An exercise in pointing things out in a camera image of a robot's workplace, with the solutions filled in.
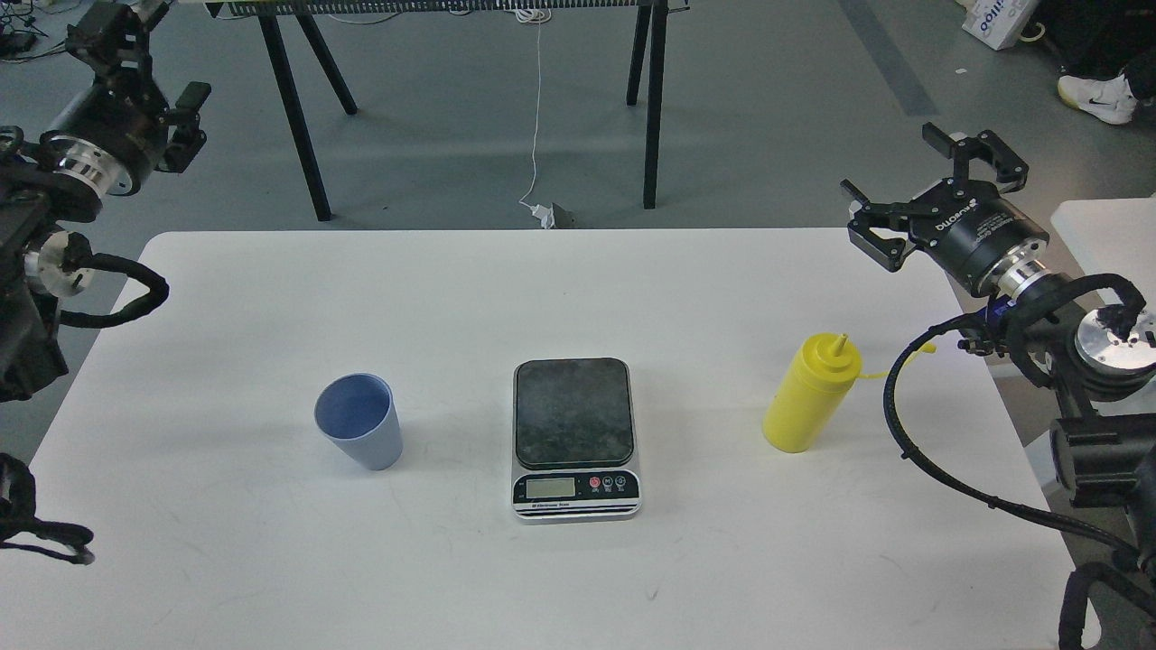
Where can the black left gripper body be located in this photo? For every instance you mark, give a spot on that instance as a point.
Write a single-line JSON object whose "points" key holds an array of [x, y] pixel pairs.
{"points": [[111, 136]]}

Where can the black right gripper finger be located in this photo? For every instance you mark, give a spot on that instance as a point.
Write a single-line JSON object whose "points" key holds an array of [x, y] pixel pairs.
{"points": [[1010, 171], [882, 231]]}

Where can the digital kitchen scale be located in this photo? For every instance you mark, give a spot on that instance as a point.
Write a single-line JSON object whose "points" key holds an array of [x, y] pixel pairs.
{"points": [[574, 451]]}

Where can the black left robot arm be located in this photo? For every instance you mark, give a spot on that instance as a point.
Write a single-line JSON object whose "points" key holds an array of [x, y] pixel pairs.
{"points": [[42, 264]]}

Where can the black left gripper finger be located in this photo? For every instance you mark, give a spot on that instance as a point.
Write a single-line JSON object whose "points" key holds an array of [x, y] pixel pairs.
{"points": [[113, 40], [187, 137]]}

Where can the white sneaker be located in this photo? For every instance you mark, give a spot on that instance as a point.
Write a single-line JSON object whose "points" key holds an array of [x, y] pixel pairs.
{"points": [[1109, 100]]}

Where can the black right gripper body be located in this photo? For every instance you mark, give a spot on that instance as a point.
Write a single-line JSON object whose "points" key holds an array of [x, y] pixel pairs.
{"points": [[975, 234]]}

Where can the yellow squeeze bottle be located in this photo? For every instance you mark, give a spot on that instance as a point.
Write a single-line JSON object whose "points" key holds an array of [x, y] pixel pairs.
{"points": [[820, 375]]}

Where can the white printed bag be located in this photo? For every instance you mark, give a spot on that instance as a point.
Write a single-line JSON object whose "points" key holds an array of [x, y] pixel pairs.
{"points": [[997, 24]]}

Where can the white charger plug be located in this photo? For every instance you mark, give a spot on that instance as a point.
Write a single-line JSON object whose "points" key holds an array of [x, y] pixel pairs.
{"points": [[553, 216]]}

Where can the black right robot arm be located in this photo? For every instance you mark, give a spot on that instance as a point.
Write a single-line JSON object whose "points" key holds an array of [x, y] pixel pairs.
{"points": [[1087, 339]]}

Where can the blue plastic cup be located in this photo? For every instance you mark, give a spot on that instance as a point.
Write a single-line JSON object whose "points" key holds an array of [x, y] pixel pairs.
{"points": [[358, 413]]}

